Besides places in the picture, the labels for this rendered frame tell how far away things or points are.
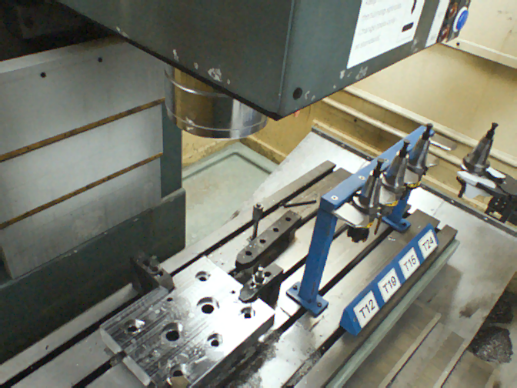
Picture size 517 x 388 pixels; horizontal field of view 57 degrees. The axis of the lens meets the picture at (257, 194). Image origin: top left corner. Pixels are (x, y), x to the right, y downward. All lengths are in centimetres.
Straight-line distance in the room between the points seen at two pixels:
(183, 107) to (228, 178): 144
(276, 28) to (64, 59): 68
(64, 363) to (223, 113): 68
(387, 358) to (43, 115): 102
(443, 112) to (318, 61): 120
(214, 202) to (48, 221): 87
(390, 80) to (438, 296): 73
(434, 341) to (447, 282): 23
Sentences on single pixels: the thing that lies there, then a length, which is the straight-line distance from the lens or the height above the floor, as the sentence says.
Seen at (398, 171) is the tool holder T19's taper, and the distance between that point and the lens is 108.
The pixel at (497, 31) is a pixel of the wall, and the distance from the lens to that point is 156.
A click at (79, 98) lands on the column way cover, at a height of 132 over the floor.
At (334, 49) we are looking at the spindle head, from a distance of 52.
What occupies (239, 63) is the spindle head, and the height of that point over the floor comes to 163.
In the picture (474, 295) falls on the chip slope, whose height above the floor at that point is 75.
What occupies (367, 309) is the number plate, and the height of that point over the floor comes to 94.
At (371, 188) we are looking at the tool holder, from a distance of 99.
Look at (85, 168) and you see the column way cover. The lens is 122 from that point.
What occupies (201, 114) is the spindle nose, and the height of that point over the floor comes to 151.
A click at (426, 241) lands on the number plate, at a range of 143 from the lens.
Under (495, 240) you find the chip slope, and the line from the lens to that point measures 174.
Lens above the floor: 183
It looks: 38 degrees down
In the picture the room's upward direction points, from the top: 7 degrees clockwise
